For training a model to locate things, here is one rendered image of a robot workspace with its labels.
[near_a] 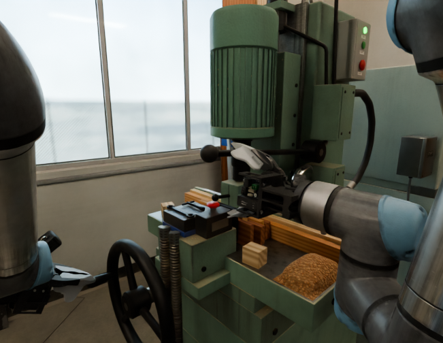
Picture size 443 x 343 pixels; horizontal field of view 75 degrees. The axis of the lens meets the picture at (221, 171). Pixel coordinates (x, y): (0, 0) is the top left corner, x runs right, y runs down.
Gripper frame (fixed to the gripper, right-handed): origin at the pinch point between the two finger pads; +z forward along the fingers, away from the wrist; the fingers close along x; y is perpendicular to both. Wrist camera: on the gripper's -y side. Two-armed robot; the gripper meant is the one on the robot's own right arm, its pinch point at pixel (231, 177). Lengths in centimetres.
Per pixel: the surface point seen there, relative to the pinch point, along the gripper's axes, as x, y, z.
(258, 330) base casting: 32.1, -1.3, -9.5
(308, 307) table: 20.0, -0.7, -20.5
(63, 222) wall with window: 58, -4, 149
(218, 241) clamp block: 14.7, 1.4, 1.5
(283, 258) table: 18.5, -9.8, -8.5
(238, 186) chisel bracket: 5.3, -11.9, 8.9
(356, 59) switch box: -31, -44, -5
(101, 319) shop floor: 110, -12, 114
